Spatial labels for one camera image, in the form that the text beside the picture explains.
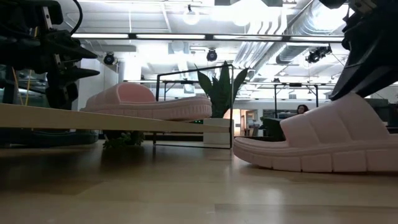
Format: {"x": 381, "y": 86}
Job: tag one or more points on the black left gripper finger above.
{"x": 82, "y": 53}
{"x": 81, "y": 73}

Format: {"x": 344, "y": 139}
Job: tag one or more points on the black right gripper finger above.
{"x": 367, "y": 77}

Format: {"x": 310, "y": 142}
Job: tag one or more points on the pink slide sandal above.
{"x": 326, "y": 140}
{"x": 140, "y": 105}

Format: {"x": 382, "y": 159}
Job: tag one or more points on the black round spotlight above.
{"x": 109, "y": 58}
{"x": 211, "y": 55}

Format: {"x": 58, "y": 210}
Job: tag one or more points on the person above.
{"x": 302, "y": 109}

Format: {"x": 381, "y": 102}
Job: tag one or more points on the small succulent in dark pot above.
{"x": 124, "y": 139}

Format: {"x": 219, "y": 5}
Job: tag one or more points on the long light bar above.
{"x": 171, "y": 36}

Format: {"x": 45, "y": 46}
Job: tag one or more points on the round white lamp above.
{"x": 191, "y": 17}

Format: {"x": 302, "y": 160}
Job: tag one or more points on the snake plant in white pot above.
{"x": 222, "y": 93}

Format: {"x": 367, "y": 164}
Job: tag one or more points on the black camera cluster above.
{"x": 317, "y": 54}

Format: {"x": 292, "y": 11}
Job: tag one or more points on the black metal stand frame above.
{"x": 275, "y": 99}

